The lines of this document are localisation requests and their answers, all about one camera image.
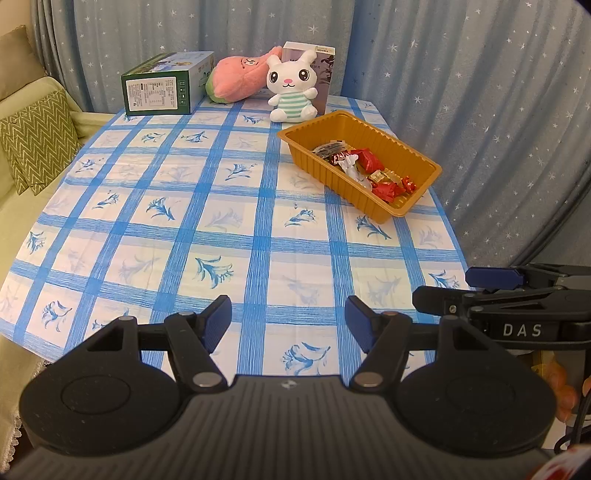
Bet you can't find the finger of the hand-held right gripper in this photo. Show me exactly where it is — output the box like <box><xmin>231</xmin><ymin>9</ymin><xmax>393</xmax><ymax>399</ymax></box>
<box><xmin>465</xmin><ymin>263</ymin><xmax>591</xmax><ymax>288</ymax></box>
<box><xmin>412</xmin><ymin>285</ymin><xmax>568</xmax><ymax>319</ymax></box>

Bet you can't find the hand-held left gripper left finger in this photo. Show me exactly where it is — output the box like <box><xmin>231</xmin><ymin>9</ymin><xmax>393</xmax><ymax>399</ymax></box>
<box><xmin>88</xmin><ymin>294</ymin><xmax>233</xmax><ymax>394</ymax></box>

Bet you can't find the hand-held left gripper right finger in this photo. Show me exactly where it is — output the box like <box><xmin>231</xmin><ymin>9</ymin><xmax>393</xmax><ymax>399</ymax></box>
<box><xmin>345</xmin><ymin>295</ymin><xmax>491</xmax><ymax>393</ymax></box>

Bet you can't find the plain red snack packet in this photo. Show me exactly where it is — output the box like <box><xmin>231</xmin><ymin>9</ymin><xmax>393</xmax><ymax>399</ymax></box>
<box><xmin>370</xmin><ymin>180</ymin><xmax>408</xmax><ymax>204</ymax></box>

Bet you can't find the orange plastic tray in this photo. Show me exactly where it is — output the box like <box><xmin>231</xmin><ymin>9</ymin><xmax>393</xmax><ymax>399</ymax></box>
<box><xmin>276</xmin><ymin>110</ymin><xmax>443</xmax><ymax>225</ymax></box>

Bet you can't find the black snack packet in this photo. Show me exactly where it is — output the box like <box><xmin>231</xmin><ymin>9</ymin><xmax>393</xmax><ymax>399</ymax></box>
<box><xmin>312</xmin><ymin>140</ymin><xmax>348</xmax><ymax>161</ymax></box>

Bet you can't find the orange printed bag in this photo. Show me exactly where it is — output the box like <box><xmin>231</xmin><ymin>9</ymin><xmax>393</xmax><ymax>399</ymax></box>
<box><xmin>531</xmin><ymin>360</ymin><xmax>580</xmax><ymax>425</ymax></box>

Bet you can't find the blue checked tablecloth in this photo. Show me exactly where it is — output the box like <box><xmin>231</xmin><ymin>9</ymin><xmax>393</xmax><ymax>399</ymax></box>
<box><xmin>0</xmin><ymin>96</ymin><xmax>474</xmax><ymax>374</ymax></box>

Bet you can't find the red and white cloth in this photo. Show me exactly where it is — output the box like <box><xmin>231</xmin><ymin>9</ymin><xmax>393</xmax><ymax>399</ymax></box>
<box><xmin>529</xmin><ymin>443</ymin><xmax>591</xmax><ymax>480</ymax></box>

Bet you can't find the red twisted-wrapper candy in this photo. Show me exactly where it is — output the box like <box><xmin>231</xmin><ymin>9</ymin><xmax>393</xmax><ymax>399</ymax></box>
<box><xmin>352</xmin><ymin>148</ymin><xmax>385</xmax><ymax>172</ymax></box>

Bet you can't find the blue star-print curtain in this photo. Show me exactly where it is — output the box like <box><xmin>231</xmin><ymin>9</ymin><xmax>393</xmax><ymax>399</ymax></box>
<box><xmin>30</xmin><ymin>0</ymin><xmax>591</xmax><ymax>278</ymax></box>

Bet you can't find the light green sofa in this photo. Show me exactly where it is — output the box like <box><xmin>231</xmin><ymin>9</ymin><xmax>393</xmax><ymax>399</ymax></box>
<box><xmin>0</xmin><ymin>76</ymin><xmax>116</xmax><ymax>462</ymax></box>

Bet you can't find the green cardboard box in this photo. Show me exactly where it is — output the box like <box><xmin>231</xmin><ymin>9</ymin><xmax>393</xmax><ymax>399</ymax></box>
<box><xmin>121</xmin><ymin>51</ymin><xmax>217</xmax><ymax>116</ymax></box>

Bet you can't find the pink peach plush toy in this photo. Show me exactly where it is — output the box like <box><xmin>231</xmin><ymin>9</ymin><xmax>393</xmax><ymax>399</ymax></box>
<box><xmin>204</xmin><ymin>52</ymin><xmax>283</xmax><ymax>104</ymax></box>

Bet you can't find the white rabbit plush toy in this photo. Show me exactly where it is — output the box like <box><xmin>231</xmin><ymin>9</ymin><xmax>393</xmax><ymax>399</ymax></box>
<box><xmin>265</xmin><ymin>48</ymin><xmax>320</xmax><ymax>123</ymax></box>

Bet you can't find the brown white box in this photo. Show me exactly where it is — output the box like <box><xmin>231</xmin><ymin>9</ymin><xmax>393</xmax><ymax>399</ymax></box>
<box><xmin>281</xmin><ymin>41</ymin><xmax>335</xmax><ymax>115</ymax></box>

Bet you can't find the green zigzag pillow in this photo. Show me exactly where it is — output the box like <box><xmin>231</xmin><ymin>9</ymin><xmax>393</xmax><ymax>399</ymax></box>
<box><xmin>0</xmin><ymin>88</ymin><xmax>85</xmax><ymax>195</ymax></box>

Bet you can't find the beige pillow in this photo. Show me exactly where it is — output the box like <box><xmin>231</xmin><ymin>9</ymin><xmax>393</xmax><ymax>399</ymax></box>
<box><xmin>0</xmin><ymin>25</ymin><xmax>47</xmax><ymax>100</ymax></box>

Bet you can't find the black cable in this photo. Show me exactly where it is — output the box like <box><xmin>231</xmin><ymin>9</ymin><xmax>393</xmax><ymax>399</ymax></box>
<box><xmin>551</xmin><ymin>401</ymin><xmax>591</xmax><ymax>455</ymax></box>

